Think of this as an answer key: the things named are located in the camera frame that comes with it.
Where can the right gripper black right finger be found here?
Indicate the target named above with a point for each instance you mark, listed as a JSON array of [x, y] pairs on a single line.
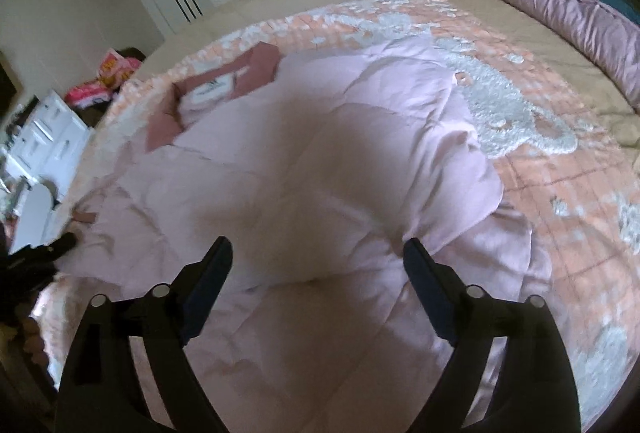
[[535, 390]]

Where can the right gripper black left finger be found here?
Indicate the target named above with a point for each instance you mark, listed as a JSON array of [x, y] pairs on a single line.
[[127, 371]]

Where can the pink quilted coat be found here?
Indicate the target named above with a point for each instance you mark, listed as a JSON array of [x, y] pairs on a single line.
[[318, 180]]

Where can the white drawer chest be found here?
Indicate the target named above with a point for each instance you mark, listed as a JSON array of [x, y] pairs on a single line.
[[48, 147]]

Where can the peach floral bed blanket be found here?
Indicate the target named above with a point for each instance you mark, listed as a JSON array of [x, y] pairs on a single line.
[[567, 176]]

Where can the pink cartoon blanket pile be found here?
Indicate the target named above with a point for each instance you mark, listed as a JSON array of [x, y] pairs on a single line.
[[115, 69]]

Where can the tan bed sheet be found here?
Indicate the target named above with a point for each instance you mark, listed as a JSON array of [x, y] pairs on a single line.
[[595, 88]]

